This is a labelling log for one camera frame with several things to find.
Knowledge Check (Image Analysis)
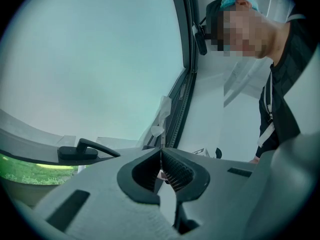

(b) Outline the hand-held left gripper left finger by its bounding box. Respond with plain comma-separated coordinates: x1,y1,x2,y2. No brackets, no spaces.
31,148,180,240

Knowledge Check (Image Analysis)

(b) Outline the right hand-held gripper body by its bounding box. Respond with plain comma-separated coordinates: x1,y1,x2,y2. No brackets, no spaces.
191,147,210,158

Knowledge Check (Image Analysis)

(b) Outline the grey open window sash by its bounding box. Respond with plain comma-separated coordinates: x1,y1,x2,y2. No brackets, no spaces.
0,0,186,166

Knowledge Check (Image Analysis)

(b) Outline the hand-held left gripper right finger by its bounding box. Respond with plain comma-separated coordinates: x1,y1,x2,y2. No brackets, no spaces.
161,147,276,240

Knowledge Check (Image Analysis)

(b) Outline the person's head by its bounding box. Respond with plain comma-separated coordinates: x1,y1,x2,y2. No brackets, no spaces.
204,0,292,60

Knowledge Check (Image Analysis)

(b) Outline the person's black clothing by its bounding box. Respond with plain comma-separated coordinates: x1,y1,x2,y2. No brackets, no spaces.
254,7,318,160

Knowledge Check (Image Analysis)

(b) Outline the black head-mounted camera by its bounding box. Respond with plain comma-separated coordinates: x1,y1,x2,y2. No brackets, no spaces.
191,0,226,56

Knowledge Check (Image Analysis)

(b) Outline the black window handle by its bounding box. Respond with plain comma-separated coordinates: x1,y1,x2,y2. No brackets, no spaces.
57,138,121,164

